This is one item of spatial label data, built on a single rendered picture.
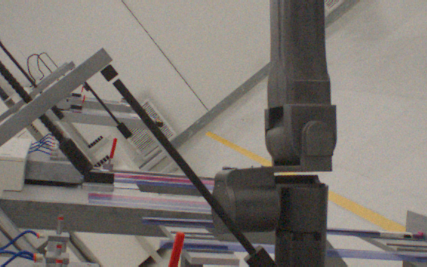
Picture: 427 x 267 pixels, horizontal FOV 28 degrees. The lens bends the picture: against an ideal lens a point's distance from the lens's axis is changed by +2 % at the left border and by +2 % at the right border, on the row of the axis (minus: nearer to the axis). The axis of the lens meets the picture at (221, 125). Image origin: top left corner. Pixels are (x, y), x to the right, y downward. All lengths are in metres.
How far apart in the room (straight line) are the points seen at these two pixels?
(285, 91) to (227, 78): 7.74
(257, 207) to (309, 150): 0.08
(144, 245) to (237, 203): 4.64
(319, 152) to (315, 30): 0.14
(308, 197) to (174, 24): 7.69
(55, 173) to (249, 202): 1.35
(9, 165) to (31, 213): 0.22
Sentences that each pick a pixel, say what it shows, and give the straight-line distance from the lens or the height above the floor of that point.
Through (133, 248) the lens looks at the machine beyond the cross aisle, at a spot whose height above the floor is 0.16.
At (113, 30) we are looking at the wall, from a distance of 8.53.
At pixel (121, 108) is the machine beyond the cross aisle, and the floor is 0.80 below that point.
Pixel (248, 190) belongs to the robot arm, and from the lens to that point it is 0.91.
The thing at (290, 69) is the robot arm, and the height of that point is 1.20.
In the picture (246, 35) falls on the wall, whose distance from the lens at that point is 8.71.
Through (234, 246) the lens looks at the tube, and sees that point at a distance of 1.27.
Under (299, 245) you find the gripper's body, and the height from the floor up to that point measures 1.05.
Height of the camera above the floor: 1.36
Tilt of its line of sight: 10 degrees down
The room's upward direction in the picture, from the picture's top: 38 degrees counter-clockwise
